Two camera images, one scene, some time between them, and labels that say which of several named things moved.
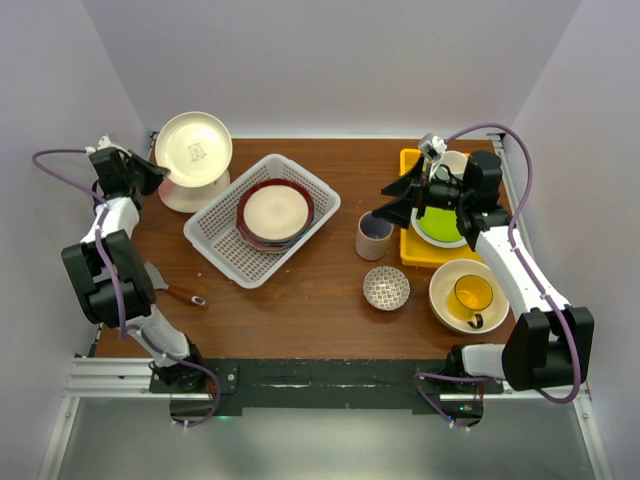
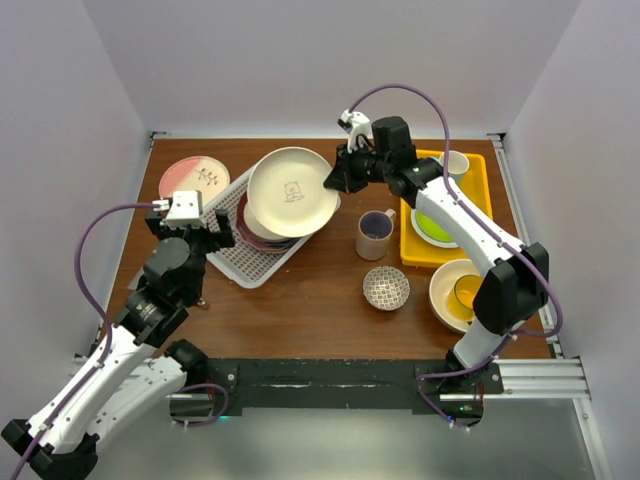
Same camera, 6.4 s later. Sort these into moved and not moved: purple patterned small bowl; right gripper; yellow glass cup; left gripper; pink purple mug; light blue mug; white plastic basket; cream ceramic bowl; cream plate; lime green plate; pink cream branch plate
Moved: right gripper; pink cream branch plate; left gripper; cream plate
Not moved: purple patterned small bowl; cream ceramic bowl; white plastic basket; light blue mug; yellow glass cup; lime green plate; pink purple mug
